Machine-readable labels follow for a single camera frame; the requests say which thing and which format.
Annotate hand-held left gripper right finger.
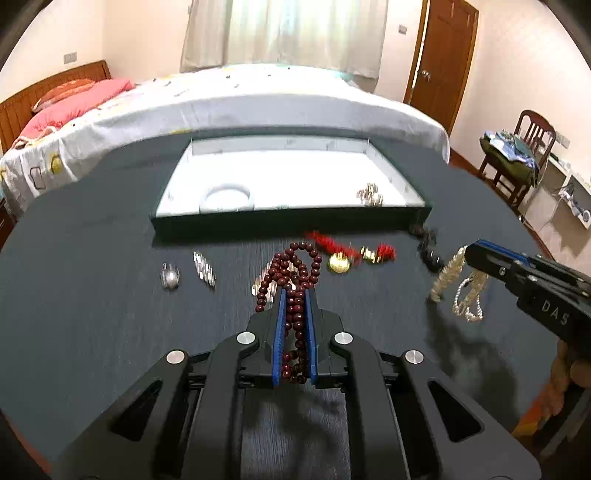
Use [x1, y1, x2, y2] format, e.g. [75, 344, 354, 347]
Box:
[305, 290, 542, 480]

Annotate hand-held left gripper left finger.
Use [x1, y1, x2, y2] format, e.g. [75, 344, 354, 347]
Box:
[55, 289, 289, 480]

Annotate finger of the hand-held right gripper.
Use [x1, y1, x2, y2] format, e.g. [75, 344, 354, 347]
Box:
[464, 244, 520, 291]
[478, 239, 536, 268]

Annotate white pearl necklace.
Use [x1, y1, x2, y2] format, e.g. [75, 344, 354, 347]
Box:
[429, 246, 489, 323]

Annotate dark red bead necklace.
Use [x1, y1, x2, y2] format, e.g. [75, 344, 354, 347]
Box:
[255, 242, 323, 385]

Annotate white tray with dark rim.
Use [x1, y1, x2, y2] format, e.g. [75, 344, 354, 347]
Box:
[150, 136, 433, 246]

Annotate person's right hand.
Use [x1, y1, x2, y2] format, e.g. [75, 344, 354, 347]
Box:
[551, 339, 591, 389]

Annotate white desk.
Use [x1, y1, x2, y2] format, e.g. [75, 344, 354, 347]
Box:
[522, 154, 591, 260]

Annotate red tassel gold pendant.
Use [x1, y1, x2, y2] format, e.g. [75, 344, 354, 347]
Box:
[305, 231, 363, 276]

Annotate pile of clothes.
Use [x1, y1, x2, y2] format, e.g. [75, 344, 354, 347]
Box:
[480, 130, 551, 186]

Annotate silver crystal brooch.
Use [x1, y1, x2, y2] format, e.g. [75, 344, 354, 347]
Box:
[193, 251, 217, 289]

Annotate red tassel gold clip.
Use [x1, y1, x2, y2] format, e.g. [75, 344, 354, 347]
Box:
[360, 242, 398, 267]

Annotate silver ball ornament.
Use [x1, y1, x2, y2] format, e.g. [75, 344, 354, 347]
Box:
[160, 263, 182, 291]

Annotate wooden chair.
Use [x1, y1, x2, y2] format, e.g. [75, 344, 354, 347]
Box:
[478, 110, 557, 209]

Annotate silver earrings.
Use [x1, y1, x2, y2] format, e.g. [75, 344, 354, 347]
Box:
[356, 183, 385, 208]

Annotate white bangle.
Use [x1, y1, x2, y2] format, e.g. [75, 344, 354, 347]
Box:
[199, 183, 256, 214]

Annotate brown wooden door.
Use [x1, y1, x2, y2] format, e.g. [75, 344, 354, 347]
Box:
[403, 0, 480, 136]

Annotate bed with white sheet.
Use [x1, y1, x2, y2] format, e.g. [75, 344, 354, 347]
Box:
[0, 62, 451, 220]

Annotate wooden nightstand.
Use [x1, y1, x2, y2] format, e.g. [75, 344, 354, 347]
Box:
[0, 198, 17, 247]

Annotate white curtain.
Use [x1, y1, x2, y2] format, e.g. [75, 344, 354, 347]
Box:
[180, 0, 389, 80]

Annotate pink pillow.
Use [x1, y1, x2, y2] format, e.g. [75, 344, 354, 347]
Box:
[17, 78, 137, 140]

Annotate orange pillow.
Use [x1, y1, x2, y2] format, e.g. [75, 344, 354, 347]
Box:
[31, 78, 96, 114]

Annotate wooden headboard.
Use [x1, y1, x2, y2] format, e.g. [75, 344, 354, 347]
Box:
[0, 60, 113, 155]

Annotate small silver bracelet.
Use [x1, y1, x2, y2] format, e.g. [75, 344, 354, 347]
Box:
[252, 261, 274, 298]

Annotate black bead bracelet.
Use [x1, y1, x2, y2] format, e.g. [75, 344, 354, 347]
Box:
[409, 224, 445, 273]

